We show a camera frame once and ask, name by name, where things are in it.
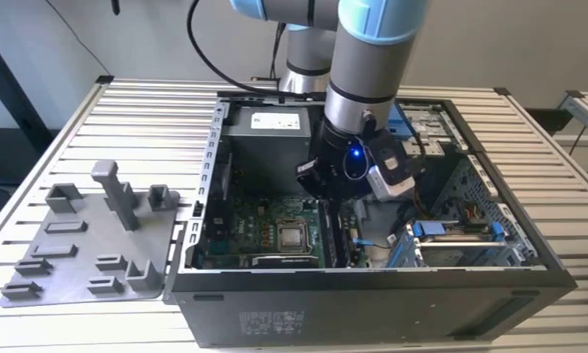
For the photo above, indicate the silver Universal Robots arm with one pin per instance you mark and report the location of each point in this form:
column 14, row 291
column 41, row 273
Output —
column 367, row 73

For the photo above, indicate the grey power supply unit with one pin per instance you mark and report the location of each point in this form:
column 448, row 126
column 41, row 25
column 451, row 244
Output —
column 264, row 158

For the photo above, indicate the CPU socket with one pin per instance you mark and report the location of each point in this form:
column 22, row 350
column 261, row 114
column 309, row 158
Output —
column 293, row 223

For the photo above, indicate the blue plastic disk carrier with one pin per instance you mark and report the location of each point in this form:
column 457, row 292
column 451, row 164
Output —
column 400, row 121

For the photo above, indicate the silver CPU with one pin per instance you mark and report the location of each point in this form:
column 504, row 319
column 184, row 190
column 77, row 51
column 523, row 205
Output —
column 293, row 239

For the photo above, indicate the grey metal drive cage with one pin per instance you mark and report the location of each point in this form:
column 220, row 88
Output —
column 428, row 121

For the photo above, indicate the green motherboard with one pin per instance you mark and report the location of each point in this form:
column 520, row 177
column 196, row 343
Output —
column 255, row 224

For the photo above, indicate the blue disk carrier with disk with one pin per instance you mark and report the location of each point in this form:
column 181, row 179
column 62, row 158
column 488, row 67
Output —
column 428, row 228

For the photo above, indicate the black graphics card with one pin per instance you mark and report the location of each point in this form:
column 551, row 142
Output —
column 284, row 260

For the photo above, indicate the black table corner cap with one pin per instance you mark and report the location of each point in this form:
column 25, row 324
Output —
column 104, row 79
column 503, row 91

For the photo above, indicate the black open PC case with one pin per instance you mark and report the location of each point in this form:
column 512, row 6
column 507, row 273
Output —
column 323, row 312

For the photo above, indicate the metal slat side table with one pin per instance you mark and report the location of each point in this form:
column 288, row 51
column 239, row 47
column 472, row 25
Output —
column 586, row 117

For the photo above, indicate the grey plastic parts rack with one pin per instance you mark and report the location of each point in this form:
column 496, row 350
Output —
column 93, row 253

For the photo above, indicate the small black hanging object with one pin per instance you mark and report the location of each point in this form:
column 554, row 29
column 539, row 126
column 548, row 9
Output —
column 115, row 5

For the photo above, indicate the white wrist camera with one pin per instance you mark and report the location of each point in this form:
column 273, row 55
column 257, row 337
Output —
column 392, row 180
column 308, row 173

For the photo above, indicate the black furniture frame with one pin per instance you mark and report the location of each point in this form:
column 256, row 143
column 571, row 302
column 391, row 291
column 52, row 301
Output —
column 0, row 84

